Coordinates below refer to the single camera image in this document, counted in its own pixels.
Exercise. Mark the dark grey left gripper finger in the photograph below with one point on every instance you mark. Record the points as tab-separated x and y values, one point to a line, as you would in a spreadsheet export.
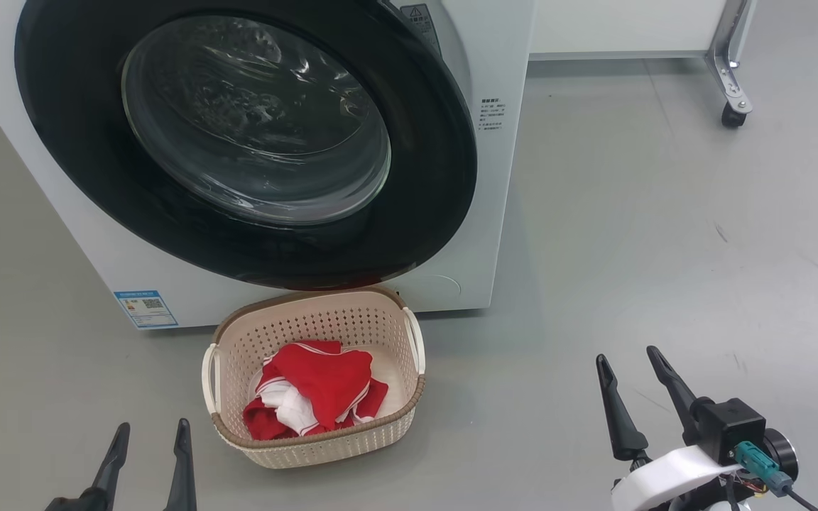
183	475
107	475

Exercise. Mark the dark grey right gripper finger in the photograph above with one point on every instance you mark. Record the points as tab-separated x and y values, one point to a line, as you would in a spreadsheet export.
675	390
622	426

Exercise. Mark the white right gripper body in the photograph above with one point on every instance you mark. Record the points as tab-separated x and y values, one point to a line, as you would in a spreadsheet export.
664	475

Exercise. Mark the washing machine glass door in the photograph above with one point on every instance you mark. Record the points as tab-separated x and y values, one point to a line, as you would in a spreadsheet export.
75	156

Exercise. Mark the cream basket with brown rim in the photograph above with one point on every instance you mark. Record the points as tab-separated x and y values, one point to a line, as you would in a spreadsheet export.
238	355

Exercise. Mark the white front-load washing machine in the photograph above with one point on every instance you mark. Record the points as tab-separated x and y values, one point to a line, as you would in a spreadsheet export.
82	270

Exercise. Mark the blue energy label sticker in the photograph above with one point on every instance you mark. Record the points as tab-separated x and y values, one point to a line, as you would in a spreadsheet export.
146	309

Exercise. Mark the black caster wheel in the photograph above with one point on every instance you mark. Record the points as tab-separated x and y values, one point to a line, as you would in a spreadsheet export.
733	117

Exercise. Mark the black text label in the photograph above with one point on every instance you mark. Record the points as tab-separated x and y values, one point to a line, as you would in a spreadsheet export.
491	113

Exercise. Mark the metal cabinet leg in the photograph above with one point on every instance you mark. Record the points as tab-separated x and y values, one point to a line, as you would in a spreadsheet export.
730	57

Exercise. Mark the white cabinet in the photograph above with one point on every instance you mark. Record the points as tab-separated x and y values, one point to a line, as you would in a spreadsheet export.
622	28

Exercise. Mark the grey warning sticker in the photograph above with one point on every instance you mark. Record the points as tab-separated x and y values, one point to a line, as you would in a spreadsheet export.
421	25

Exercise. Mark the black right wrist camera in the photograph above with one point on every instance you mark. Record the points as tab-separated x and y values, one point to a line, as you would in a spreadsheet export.
732	426

